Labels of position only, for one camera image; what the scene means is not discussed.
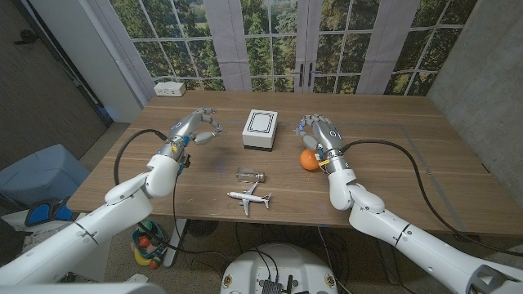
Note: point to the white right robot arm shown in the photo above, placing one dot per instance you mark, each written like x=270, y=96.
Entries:
x=367, y=216

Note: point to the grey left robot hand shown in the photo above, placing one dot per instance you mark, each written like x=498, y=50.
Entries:
x=184, y=130

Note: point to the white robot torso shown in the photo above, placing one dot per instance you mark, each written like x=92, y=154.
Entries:
x=282, y=261

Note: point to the blue-grey storage bin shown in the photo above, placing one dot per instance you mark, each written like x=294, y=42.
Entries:
x=41, y=175

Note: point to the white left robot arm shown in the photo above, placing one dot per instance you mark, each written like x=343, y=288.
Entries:
x=122, y=204

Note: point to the printed window backdrop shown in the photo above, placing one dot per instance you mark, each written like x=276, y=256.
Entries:
x=261, y=57

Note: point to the clear glass bottle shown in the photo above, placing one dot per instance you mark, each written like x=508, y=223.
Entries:
x=249, y=175

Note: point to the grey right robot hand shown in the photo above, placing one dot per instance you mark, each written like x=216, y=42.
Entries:
x=329, y=136

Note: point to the white box with black print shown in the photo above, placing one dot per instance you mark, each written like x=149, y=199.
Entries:
x=261, y=120

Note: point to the round black floor fan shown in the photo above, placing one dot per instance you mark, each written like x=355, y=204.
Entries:
x=202, y=228

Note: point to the white table leg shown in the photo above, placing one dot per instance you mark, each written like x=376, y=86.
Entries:
x=175, y=245

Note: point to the orange ball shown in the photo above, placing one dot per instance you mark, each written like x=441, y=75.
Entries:
x=308, y=161

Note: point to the white power strip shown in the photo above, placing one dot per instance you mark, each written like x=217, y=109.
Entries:
x=169, y=88

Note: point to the basket of colourful toys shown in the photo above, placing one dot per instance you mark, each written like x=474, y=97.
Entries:
x=149, y=245

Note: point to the white toy airplane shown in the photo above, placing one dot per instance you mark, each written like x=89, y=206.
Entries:
x=249, y=198

